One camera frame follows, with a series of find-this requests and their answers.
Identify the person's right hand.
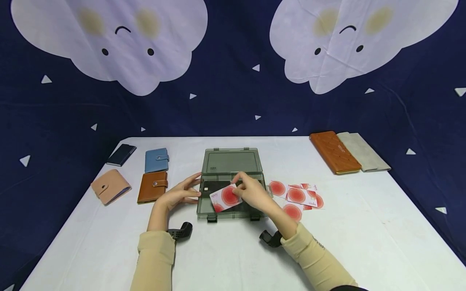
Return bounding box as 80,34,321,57
231,172,284,217

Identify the person's left hand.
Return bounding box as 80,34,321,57
154,173,202,213

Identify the clear grey plastic box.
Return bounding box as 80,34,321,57
196,148,267,223

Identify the person's left forearm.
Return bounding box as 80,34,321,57
130,205,176,291

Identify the person's right forearm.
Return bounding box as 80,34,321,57
266,203,360,291

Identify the black wrist band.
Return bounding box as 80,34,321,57
167,221,193,242
259,230,284,248

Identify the blue snap wallet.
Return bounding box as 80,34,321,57
145,148,170,174

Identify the brown snap wallet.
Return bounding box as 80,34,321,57
137,171,169,204

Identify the black card case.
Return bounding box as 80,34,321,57
106,144,137,167

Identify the pink snap wallet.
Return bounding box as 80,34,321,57
91,169,132,206

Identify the orange quilted long wallet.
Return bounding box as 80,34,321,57
309,131,362,175

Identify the grey long wallet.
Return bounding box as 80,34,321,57
337,132,392,173

